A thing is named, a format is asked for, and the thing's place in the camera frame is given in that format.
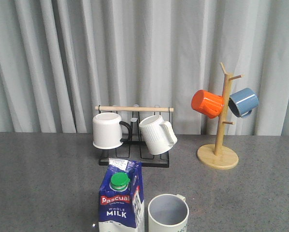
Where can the blue white milk carton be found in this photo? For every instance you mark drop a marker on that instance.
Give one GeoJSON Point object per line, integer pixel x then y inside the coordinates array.
{"type": "Point", "coordinates": [121, 197]}

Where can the pale green mug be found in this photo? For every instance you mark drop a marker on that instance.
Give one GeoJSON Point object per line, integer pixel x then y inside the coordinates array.
{"type": "Point", "coordinates": [168, 213]}

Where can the white ribbed mug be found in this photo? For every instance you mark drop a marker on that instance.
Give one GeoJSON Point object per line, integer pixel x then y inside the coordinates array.
{"type": "Point", "coordinates": [158, 134]}

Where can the orange mug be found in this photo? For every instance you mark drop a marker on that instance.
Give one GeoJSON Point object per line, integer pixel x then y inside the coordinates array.
{"type": "Point", "coordinates": [207, 103]}

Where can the wooden mug tree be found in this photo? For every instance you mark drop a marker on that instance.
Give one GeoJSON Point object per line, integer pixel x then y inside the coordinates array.
{"type": "Point", "coordinates": [217, 155]}

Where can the blue mug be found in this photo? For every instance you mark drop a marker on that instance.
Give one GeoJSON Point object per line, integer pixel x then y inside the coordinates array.
{"type": "Point", "coordinates": [243, 102]}

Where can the grey curtain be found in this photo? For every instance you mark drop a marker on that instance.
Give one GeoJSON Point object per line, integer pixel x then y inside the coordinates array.
{"type": "Point", "coordinates": [61, 58]}

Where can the black wire mug rack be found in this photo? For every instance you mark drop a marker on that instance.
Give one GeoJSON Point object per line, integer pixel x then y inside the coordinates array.
{"type": "Point", "coordinates": [135, 148]}

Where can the white mug black handle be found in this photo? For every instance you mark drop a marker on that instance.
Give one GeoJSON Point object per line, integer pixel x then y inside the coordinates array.
{"type": "Point", "coordinates": [107, 131]}

